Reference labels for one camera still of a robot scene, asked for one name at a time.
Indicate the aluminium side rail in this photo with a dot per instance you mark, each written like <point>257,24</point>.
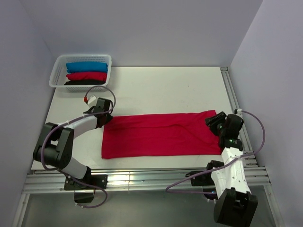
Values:
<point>249,161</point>

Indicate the white perforated plastic basket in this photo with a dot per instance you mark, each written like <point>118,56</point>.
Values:
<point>59,72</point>

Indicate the rolled red t shirt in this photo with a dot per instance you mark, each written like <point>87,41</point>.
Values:
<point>90,75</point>

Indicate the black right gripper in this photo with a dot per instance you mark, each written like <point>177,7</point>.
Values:
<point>218,117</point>

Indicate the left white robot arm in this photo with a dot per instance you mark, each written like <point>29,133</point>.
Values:
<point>55,145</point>

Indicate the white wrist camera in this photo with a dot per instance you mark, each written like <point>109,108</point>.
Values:
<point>90,101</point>
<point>238,111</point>

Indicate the aluminium front rail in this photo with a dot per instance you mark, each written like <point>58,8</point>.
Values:
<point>130,180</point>

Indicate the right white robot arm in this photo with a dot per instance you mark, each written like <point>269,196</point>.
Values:
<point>235,204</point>

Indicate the red t shirt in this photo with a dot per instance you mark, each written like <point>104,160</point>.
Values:
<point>179,134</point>
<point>90,75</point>

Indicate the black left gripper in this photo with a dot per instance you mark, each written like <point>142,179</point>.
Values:
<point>109,117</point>

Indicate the rolled black t shirt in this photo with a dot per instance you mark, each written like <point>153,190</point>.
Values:
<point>84,82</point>

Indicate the rolled blue t shirt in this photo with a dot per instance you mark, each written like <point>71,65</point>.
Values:
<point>85,66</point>

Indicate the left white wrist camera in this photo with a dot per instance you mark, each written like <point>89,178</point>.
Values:
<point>90,101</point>

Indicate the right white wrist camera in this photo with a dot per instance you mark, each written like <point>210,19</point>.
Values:
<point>238,111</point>

